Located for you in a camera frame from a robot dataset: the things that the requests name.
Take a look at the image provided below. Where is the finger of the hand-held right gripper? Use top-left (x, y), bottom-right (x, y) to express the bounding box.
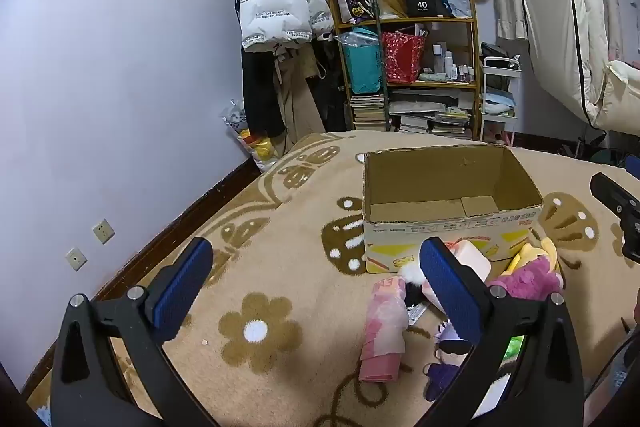
top-left (589, 173), bottom-right (640, 213)

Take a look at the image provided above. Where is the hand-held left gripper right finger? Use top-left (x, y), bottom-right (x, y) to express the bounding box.
top-left (415, 236), bottom-right (586, 427)

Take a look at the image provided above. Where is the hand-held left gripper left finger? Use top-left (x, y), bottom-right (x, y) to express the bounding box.
top-left (50, 236), bottom-right (216, 427)

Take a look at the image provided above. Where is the pale pink foam block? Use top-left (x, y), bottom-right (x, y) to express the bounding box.
top-left (447, 239), bottom-right (492, 283)

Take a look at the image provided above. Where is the white fluffy toy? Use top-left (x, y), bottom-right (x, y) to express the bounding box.
top-left (397, 259), bottom-right (426, 285)

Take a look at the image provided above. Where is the cardboard box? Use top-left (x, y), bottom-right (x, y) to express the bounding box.
top-left (361, 143), bottom-right (545, 275)

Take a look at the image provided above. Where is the pink towel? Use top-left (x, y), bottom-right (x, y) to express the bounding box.
top-left (358, 278), bottom-right (408, 383)

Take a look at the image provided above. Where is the magenta plush toy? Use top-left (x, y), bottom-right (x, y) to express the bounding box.
top-left (487, 254), bottom-right (565, 303)

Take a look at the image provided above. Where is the lavender haired plush doll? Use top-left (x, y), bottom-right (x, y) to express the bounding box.
top-left (425, 322), bottom-right (476, 403)

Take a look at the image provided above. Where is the yellow plush toy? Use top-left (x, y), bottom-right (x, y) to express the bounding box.
top-left (505, 237), bottom-right (561, 278)

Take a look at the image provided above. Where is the cream cushion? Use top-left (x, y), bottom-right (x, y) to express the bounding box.
top-left (590, 59), bottom-right (640, 132)

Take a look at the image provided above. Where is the beige flower patterned rug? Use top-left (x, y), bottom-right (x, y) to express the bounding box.
top-left (25, 132), bottom-right (640, 427)

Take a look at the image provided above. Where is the plastic bag with yellow items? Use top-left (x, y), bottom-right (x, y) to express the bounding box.
top-left (222, 99), bottom-right (281, 172)

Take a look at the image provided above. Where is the white trolley cart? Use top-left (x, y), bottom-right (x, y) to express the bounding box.
top-left (479, 42), bottom-right (523, 145)

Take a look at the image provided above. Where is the messy pile of books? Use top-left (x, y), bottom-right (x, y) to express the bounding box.
top-left (389, 88), bottom-right (475, 140)

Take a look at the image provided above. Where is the tall stack of books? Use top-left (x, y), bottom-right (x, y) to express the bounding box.
top-left (349, 93), bottom-right (388, 132)

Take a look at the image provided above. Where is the group of cosmetic bottles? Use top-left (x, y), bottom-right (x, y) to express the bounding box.
top-left (432, 43), bottom-right (477, 82)

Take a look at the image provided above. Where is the black coat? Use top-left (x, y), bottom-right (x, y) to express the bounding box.
top-left (241, 49), bottom-right (286, 135)

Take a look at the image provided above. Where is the beige coat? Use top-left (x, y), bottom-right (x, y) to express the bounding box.
top-left (272, 47), bottom-right (326, 148)

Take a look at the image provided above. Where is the black hanging garment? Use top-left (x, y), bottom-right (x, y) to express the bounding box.
top-left (312, 39), bottom-right (348, 132)

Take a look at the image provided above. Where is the red gift bag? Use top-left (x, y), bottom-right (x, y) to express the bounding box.
top-left (381, 31), bottom-right (427, 84)

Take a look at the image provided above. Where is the teal bag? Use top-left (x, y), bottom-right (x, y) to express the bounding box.
top-left (342, 29), bottom-right (385, 94)

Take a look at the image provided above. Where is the black box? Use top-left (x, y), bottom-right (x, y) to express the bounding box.
top-left (404, 0), bottom-right (443, 18)

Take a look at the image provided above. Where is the wooden shelf rack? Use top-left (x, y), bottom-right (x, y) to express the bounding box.
top-left (327, 0), bottom-right (481, 140)

